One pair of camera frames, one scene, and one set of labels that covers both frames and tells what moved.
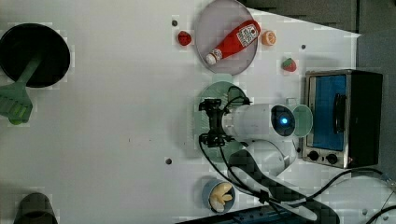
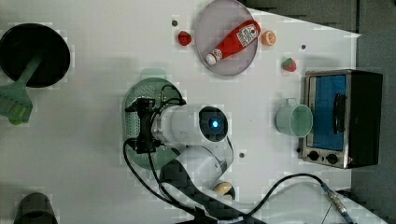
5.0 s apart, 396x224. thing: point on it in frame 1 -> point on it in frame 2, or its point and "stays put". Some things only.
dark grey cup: (35, 208) stays put
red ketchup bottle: (235, 41) stays put
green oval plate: (231, 93) -> (154, 85)
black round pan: (28, 42) stays put
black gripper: (216, 137) -> (146, 144)
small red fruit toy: (184, 37) stays put
